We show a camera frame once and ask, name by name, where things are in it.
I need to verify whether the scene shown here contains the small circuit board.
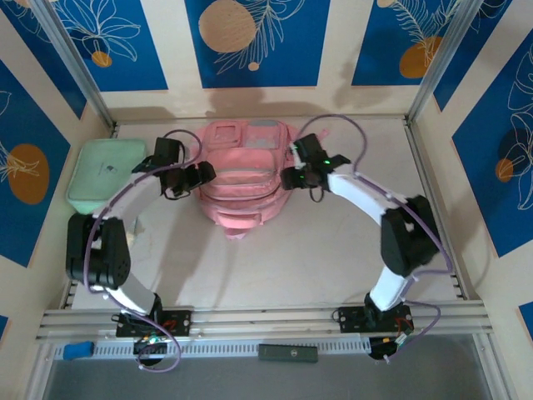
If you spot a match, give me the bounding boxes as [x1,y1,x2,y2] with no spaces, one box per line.
[132,336,168,356]
[370,335,411,359]

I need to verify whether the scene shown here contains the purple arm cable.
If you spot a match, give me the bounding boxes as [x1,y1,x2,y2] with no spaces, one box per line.
[297,113,454,364]
[82,128,204,374]

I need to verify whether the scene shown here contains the pink backpack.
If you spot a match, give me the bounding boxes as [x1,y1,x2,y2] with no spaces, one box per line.
[193,118,330,242]

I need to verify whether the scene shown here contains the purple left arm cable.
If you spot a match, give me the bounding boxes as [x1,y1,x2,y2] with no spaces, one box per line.
[82,128,204,374]

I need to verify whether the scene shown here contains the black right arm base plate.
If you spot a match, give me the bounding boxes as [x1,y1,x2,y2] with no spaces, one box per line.
[337,305,416,334]

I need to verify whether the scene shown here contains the mint green zip case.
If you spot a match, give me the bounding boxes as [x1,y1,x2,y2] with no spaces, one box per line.
[65,138,155,213]

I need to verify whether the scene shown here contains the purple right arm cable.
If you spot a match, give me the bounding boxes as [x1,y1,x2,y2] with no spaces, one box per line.
[297,113,454,364]

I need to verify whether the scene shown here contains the aluminium corner post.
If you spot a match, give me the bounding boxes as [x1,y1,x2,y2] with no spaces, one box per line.
[405,0,487,124]
[29,0,117,128]

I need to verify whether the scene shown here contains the small blue block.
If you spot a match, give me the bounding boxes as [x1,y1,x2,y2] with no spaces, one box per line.
[62,341,95,360]

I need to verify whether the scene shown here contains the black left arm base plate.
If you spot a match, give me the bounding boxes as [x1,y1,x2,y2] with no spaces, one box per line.
[115,308,195,338]

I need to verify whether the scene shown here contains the aluminium front rail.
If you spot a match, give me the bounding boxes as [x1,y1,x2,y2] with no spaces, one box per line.
[35,302,492,341]

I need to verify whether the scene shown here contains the grey slotted cable duct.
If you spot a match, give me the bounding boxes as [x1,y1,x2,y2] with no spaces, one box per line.
[53,337,371,359]

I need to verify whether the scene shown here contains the dark green flat box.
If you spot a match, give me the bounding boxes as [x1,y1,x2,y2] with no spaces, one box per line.
[257,343,320,363]

